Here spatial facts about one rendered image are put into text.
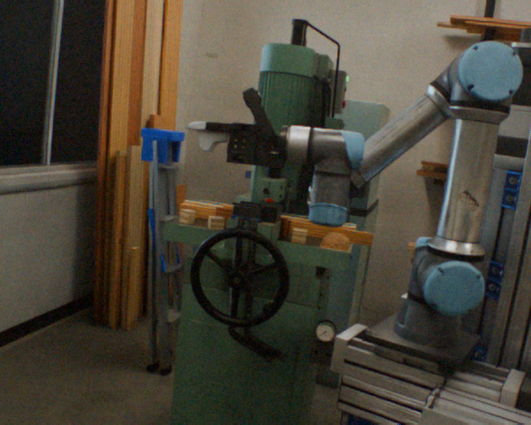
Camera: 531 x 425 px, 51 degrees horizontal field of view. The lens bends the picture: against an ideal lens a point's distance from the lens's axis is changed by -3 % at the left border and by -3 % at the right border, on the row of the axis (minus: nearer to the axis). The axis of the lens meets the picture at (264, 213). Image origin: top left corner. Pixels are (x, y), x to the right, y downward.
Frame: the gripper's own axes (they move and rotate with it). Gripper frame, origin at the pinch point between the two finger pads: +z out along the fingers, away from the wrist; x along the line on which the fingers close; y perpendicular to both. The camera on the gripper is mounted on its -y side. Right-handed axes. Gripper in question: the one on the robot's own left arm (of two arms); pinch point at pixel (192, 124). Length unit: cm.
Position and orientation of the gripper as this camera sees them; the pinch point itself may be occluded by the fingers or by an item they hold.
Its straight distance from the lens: 120.8
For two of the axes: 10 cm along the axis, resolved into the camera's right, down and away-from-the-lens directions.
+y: -1.1, 9.9, 0.8
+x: 1.2, -0.6, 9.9
